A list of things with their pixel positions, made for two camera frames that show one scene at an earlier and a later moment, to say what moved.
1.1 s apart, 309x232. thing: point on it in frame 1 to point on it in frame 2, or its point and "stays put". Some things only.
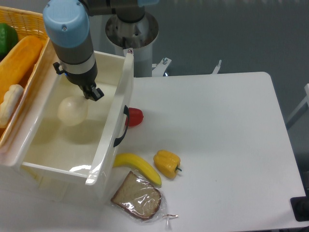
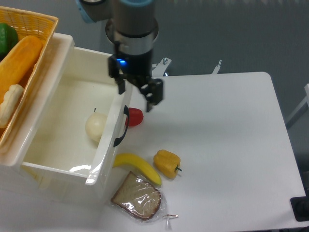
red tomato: (134, 117) stays put
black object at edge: (300, 206) stays put
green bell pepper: (8, 38) stays put
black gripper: (84, 80) to (137, 68)
